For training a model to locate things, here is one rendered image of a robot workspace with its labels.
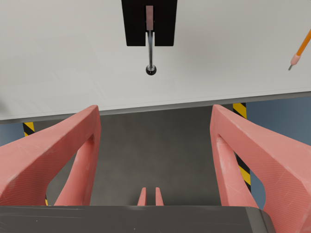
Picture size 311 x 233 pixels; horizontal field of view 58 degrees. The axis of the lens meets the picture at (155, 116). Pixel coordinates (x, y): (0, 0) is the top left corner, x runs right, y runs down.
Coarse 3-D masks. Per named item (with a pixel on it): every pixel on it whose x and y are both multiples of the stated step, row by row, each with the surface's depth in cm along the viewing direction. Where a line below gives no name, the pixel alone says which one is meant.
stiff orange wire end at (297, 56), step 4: (308, 32) 22; (308, 36) 22; (304, 40) 23; (308, 40) 22; (304, 44) 23; (300, 48) 23; (304, 48) 23; (300, 52) 24; (296, 56) 24; (300, 56) 24; (292, 60) 25; (296, 60) 24; (292, 64) 25
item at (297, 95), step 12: (264, 96) 49; (276, 96) 48; (288, 96) 48; (300, 96) 48; (132, 108) 52; (144, 108) 52; (156, 108) 52; (168, 108) 51; (180, 108) 51; (0, 120) 56; (12, 120) 56; (24, 120) 55; (36, 120) 55; (48, 120) 55
